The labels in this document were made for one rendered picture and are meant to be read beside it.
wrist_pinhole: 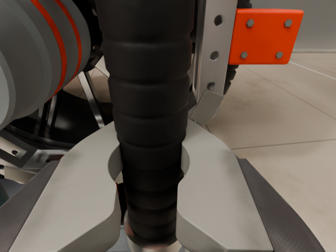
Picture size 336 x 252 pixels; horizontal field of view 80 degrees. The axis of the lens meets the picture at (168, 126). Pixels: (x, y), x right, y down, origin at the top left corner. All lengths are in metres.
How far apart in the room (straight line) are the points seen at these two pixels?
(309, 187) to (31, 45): 1.41
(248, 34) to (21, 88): 0.27
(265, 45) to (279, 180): 1.14
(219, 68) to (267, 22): 0.08
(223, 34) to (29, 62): 0.23
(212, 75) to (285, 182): 1.15
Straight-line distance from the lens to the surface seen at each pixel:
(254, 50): 0.32
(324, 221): 1.31
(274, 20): 0.33
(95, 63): 0.43
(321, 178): 1.55
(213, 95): 0.32
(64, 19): 0.28
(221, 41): 0.31
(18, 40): 0.21
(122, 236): 0.78
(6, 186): 0.82
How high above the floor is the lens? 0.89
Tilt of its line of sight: 31 degrees down
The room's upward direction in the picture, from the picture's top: straight up
